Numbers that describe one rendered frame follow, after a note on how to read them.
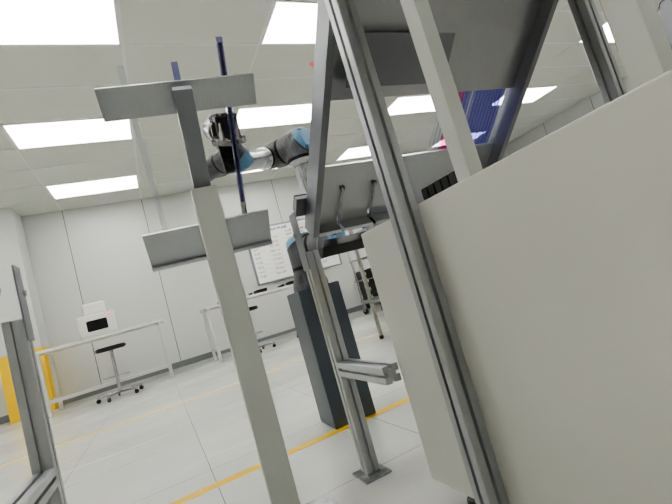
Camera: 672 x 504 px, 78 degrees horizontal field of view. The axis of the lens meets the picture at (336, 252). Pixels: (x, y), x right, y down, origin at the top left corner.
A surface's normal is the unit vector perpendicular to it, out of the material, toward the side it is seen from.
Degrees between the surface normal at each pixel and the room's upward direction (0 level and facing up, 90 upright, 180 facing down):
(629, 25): 90
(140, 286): 90
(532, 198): 90
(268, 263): 90
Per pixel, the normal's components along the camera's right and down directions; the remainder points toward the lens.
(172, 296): 0.38, -0.19
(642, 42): -0.88, 0.22
